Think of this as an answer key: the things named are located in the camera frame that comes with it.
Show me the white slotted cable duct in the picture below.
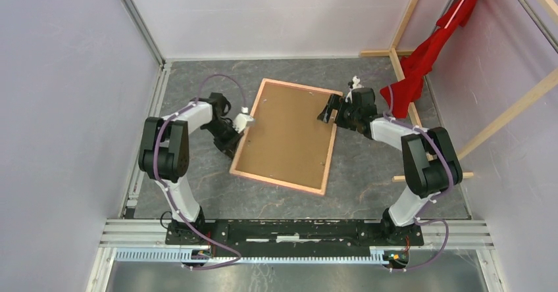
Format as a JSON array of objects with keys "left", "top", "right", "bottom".
[{"left": 114, "top": 248, "right": 388, "bottom": 266}]

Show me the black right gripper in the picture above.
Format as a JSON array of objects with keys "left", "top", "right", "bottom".
[{"left": 317, "top": 93, "right": 359, "bottom": 131}]

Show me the aluminium front rail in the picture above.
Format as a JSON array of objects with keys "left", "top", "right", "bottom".
[{"left": 99, "top": 219, "right": 495, "bottom": 250}]

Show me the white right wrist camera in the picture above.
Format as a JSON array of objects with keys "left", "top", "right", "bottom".
[{"left": 345, "top": 76, "right": 363, "bottom": 103}]

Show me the light wooden beam structure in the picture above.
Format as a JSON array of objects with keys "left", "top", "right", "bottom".
[{"left": 360, "top": 0, "right": 558, "bottom": 183}]

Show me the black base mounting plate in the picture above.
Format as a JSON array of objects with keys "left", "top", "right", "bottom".
[{"left": 165, "top": 219, "right": 424, "bottom": 258}]

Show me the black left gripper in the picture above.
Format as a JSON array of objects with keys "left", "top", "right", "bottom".
[{"left": 203, "top": 120, "right": 245, "bottom": 161}]

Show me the brown backing board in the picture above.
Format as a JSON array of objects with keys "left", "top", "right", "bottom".
[{"left": 234, "top": 82, "right": 338, "bottom": 191}]

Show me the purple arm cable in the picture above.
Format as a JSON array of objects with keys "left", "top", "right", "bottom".
[
  {"left": 151, "top": 74, "right": 249, "bottom": 272},
  {"left": 360, "top": 79, "right": 456, "bottom": 274}
]

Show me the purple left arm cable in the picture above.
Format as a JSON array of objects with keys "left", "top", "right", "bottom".
[{"left": 151, "top": 74, "right": 249, "bottom": 272}]

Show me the pink wooden picture frame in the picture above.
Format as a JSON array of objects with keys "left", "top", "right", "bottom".
[{"left": 229, "top": 78, "right": 344, "bottom": 197}]

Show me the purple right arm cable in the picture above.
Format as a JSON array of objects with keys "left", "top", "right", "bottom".
[{"left": 360, "top": 79, "right": 456, "bottom": 274}]

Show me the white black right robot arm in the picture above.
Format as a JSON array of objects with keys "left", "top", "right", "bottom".
[{"left": 317, "top": 87, "right": 463, "bottom": 245}]

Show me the red cloth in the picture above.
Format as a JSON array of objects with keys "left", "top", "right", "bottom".
[{"left": 380, "top": 0, "right": 478, "bottom": 118}]

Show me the aluminium side rail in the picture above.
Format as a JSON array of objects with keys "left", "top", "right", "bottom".
[{"left": 118, "top": 61, "right": 174, "bottom": 219}]

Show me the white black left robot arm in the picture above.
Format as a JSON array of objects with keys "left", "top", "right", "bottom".
[{"left": 138, "top": 93, "right": 253, "bottom": 245}]

